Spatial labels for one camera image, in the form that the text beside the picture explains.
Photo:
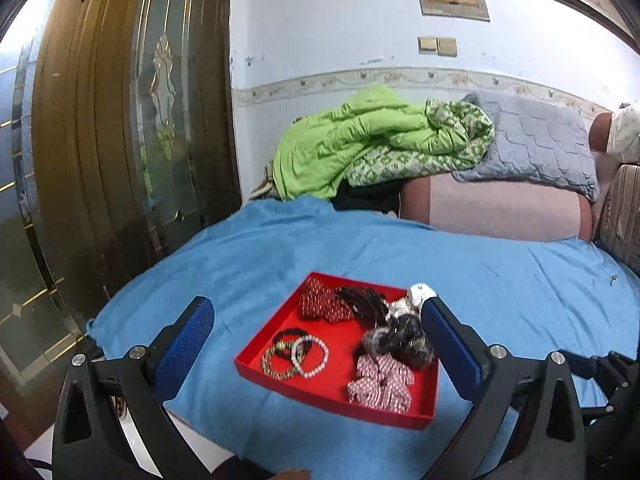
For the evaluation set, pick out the white patterned cloth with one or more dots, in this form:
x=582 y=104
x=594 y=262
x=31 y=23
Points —
x=624 y=134

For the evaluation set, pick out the green quilted comforter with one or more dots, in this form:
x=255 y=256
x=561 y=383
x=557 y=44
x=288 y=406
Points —
x=375 y=137

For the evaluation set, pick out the grey quilted pillow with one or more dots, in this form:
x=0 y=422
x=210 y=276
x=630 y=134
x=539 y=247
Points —
x=535 y=142

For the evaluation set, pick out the red tray box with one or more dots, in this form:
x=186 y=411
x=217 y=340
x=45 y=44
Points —
x=328 y=389

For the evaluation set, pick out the blue fleece blanket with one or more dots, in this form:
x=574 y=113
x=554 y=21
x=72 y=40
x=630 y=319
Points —
x=534 y=298

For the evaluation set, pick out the black organza scrunchie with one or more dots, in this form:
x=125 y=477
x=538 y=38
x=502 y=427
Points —
x=404 y=339

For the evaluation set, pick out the white patterned scrunchie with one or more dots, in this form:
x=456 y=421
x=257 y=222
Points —
x=412 y=302

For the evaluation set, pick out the striped floral headboard cushion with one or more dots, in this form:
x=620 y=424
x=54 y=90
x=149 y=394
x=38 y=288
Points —
x=620 y=220

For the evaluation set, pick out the pink bolster pillow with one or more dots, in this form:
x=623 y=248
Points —
x=500 y=209

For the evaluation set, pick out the gold light switches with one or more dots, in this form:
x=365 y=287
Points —
x=439 y=45

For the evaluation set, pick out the black plastic hair comb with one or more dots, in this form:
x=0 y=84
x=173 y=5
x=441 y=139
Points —
x=366 y=304

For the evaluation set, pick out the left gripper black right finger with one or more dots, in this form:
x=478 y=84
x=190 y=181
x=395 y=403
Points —
x=525 y=421

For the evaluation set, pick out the red gingham scrunchie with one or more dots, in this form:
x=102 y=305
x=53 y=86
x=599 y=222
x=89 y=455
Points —
x=382 y=383

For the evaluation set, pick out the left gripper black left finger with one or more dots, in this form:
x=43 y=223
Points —
x=88 y=440

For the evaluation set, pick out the wooden glass-panel door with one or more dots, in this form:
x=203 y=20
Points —
x=116 y=148

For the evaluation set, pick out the red white-dotted scrunchie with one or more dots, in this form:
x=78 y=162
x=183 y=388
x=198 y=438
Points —
x=319 y=302

